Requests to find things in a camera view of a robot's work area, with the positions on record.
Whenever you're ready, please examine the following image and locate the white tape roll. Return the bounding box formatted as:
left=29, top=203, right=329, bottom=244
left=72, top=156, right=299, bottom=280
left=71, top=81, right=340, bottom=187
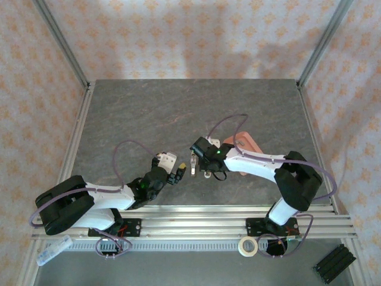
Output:
left=238, top=237, right=258, bottom=257

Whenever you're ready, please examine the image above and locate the black extrusion block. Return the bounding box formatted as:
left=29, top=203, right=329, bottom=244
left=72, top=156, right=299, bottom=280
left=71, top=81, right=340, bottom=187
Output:
left=313, top=244, right=357, bottom=284

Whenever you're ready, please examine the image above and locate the aluminium frame post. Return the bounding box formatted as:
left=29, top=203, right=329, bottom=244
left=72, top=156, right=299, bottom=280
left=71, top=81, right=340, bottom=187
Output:
left=296, top=0, right=355, bottom=89
left=32, top=0, right=92, bottom=90

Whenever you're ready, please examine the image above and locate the small silver stapler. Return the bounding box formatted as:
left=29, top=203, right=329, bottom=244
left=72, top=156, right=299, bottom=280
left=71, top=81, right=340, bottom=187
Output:
left=189, top=153, right=198, bottom=178

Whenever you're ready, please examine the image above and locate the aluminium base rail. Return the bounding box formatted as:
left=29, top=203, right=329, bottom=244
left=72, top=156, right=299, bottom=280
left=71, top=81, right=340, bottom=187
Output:
left=31, top=204, right=358, bottom=241

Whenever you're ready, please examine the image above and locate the pink plastic tray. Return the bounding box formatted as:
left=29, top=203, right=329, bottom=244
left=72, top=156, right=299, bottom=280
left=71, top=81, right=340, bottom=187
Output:
left=223, top=130, right=263, bottom=176

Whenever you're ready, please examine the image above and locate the aluminium table side rail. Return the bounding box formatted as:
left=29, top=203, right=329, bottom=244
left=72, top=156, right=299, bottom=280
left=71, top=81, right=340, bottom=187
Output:
left=296, top=80, right=342, bottom=215
left=56, top=80, right=96, bottom=185

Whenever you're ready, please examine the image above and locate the grey slotted cable duct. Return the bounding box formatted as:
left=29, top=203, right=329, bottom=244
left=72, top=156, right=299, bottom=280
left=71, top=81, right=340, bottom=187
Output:
left=41, top=240, right=298, bottom=253

